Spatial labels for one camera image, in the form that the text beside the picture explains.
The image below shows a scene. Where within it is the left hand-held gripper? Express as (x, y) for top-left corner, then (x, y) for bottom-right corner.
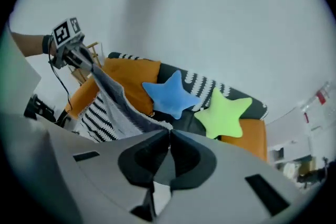
(48, 17), (95, 73)

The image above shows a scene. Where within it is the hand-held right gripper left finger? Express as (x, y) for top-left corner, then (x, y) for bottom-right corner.
(48, 128), (171, 224)

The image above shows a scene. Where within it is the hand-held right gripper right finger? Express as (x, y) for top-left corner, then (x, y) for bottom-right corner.
(157, 129), (308, 224)

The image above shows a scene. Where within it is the grey cloth garment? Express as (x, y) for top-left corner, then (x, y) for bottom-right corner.
(90, 61), (174, 140)

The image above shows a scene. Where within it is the person's left forearm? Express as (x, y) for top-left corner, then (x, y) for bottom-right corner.
(10, 31), (57, 57)

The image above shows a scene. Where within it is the wooden side table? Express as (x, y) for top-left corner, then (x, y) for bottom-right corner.
(69, 41), (102, 86)

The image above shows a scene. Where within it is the black wristband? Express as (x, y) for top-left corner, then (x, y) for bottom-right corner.
(41, 34), (53, 55)

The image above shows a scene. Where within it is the orange cushion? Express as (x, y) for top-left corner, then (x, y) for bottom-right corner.
(65, 57), (161, 120)
(220, 118), (268, 163)

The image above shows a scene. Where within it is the black metal stand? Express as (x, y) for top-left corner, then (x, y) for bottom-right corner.
(23, 94), (57, 124)

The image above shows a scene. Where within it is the green star pillow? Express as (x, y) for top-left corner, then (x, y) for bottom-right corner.
(193, 87), (253, 140)

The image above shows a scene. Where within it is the blue star pillow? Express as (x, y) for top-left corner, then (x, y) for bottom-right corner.
(141, 70), (202, 120)

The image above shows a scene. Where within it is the clear water jug red label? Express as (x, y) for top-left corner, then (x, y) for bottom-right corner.
(301, 81), (332, 124)

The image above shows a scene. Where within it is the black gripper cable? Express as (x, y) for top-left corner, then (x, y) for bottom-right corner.
(48, 60), (73, 113)

